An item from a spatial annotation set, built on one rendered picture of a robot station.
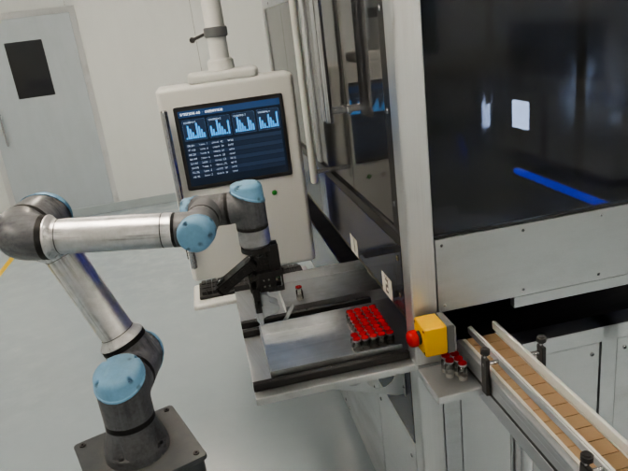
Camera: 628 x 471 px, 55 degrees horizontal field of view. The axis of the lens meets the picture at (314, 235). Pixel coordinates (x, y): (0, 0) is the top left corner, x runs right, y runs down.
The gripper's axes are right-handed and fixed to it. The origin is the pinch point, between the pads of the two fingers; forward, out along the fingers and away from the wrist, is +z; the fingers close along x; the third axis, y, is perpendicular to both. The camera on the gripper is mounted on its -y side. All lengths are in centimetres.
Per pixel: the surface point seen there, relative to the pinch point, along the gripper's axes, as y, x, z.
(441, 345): 38.9, -21.5, 4.3
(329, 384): 13.8, -10.8, 15.2
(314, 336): 15.0, 12.8, 14.6
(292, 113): 28, 89, -37
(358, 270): 39, 52, 15
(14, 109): -189, 543, -21
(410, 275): 35.9, -12.2, -10.0
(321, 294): 22.6, 38.9, 14.5
